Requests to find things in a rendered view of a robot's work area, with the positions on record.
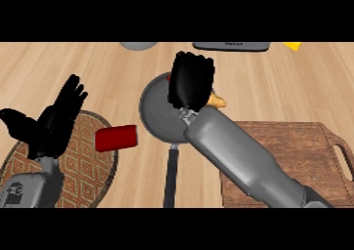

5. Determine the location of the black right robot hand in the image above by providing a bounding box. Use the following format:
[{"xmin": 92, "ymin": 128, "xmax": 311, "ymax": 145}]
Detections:
[{"xmin": 166, "ymin": 50, "xmax": 216, "ymax": 113}]

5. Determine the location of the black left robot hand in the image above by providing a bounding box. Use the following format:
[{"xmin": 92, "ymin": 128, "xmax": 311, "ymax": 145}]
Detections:
[{"xmin": 0, "ymin": 74, "xmax": 89, "ymax": 160}]

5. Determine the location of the grey round object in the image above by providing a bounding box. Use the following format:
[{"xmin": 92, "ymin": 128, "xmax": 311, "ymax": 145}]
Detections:
[{"xmin": 119, "ymin": 42, "xmax": 159, "ymax": 52}]

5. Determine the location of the round woven brown placemat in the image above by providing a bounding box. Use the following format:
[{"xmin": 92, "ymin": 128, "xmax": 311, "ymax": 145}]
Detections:
[{"xmin": 0, "ymin": 109, "xmax": 120, "ymax": 209}]

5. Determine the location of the yellow object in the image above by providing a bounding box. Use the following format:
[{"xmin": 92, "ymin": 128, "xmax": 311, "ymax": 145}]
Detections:
[{"xmin": 282, "ymin": 42, "xmax": 304, "ymax": 52}]

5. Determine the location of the golden croissant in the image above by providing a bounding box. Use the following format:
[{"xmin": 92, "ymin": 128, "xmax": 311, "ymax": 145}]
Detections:
[{"xmin": 206, "ymin": 91, "xmax": 230, "ymax": 108}]

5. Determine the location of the grey frying pan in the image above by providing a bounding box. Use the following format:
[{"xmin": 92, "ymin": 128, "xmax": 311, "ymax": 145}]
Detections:
[{"xmin": 140, "ymin": 71, "xmax": 206, "ymax": 209}]

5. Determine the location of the brown wooden cutting board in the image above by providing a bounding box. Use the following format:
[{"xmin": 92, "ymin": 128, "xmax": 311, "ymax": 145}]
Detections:
[{"xmin": 218, "ymin": 121, "xmax": 354, "ymax": 209}]

